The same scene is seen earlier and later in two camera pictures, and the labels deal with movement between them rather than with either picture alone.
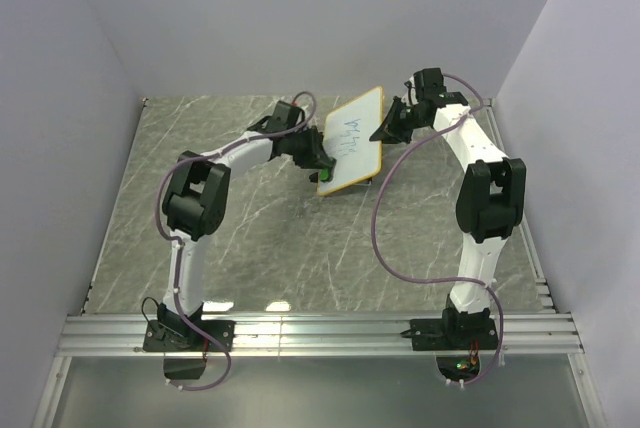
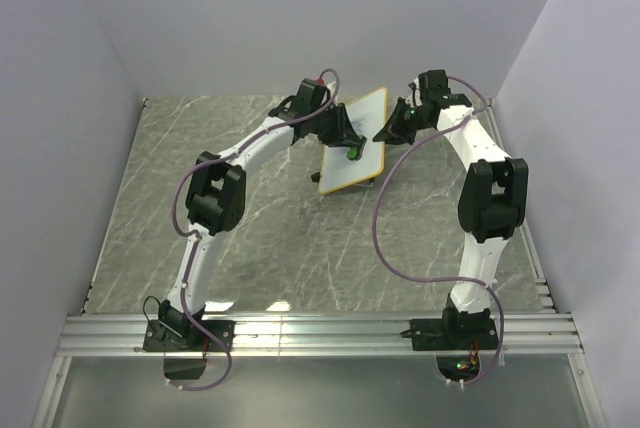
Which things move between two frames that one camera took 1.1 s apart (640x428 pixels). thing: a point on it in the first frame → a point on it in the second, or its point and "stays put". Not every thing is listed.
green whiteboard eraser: x=324 y=174 → x=352 y=153
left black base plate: x=178 y=335 stays put
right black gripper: x=389 y=133 stays put
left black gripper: x=317 y=157 → x=343 y=134
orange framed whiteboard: x=347 y=133 stays put
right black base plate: x=446 y=334 stays put
